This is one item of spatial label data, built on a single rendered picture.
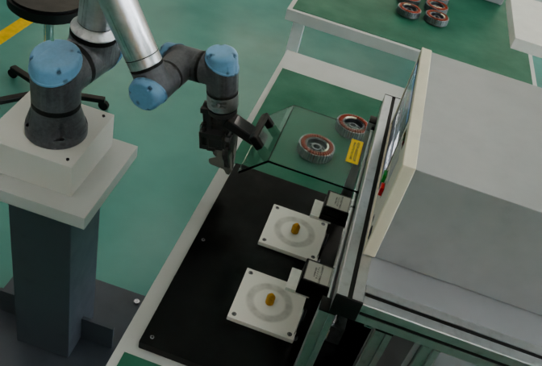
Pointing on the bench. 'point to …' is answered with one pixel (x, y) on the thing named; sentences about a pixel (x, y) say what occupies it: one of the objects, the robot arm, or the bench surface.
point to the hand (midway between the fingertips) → (231, 170)
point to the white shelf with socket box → (524, 24)
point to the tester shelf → (426, 292)
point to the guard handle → (260, 131)
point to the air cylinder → (336, 330)
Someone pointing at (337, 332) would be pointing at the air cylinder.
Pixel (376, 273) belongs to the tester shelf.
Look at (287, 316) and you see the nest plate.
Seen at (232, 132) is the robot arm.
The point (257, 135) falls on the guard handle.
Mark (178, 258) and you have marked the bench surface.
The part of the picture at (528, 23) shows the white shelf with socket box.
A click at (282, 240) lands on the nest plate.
